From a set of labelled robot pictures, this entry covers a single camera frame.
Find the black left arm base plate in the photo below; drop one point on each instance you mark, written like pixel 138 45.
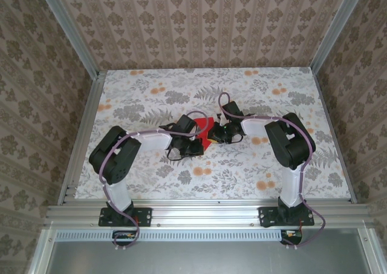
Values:
pixel 145 216

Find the aluminium frame post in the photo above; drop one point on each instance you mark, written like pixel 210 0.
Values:
pixel 69 35
pixel 335 29

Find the grey sheet metal panel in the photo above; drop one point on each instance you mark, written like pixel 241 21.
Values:
pixel 196 259

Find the aluminium side rail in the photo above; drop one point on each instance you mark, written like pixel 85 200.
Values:
pixel 87 113
pixel 335 141

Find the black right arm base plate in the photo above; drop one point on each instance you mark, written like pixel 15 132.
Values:
pixel 266 216

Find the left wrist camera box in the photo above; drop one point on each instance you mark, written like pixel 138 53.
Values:
pixel 186 124

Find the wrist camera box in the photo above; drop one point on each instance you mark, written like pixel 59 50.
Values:
pixel 186 124
pixel 232 109

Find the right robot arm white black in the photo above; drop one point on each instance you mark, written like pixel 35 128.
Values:
pixel 290 144

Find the floral patterned table mat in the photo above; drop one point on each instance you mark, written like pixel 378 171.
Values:
pixel 229 177

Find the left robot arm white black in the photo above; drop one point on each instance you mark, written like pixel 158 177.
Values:
pixel 115 156

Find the red square paper sheet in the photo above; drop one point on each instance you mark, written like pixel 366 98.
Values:
pixel 203 125

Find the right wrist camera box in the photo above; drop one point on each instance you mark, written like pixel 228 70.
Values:
pixel 232 109

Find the aluminium mounting beam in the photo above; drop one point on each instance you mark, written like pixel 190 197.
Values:
pixel 205 215

